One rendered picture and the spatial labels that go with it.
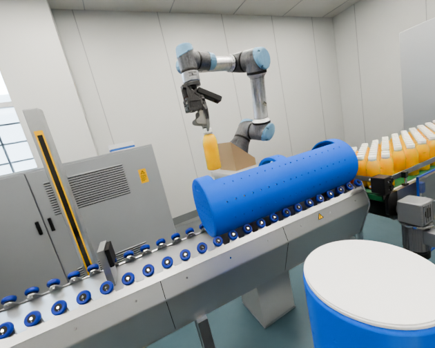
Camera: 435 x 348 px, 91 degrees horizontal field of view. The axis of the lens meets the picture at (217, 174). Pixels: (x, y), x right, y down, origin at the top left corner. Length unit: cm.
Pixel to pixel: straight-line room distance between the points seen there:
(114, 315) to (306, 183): 96
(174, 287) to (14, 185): 180
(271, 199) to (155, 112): 295
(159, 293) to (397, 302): 74
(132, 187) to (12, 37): 221
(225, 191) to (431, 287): 63
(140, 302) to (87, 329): 18
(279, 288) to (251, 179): 104
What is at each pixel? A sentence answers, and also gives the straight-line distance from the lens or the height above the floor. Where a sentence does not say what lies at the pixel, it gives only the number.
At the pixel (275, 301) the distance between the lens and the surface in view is 185.
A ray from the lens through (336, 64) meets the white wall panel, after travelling 648.
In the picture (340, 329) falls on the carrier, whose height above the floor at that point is 99.
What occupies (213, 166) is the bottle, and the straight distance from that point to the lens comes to 98.
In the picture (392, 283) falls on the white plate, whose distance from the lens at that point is 62.
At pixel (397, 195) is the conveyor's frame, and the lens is 154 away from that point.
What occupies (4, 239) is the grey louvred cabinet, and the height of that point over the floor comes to 94.
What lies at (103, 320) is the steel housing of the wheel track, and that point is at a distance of 100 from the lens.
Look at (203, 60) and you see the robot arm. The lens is 105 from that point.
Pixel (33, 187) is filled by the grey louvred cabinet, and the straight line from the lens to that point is 240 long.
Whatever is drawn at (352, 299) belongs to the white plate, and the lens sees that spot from 57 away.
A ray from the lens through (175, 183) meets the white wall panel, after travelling 372.
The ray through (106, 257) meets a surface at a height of 105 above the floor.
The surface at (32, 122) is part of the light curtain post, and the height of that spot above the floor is 164.
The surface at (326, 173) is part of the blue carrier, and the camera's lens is 121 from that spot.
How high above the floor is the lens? 142
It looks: 11 degrees down
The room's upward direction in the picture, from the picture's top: 13 degrees counter-clockwise
